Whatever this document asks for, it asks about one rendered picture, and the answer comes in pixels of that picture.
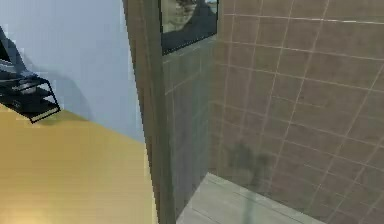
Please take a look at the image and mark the black shelf rack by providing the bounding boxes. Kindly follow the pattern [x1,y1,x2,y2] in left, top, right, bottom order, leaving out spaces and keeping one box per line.
[0,25,62,124]

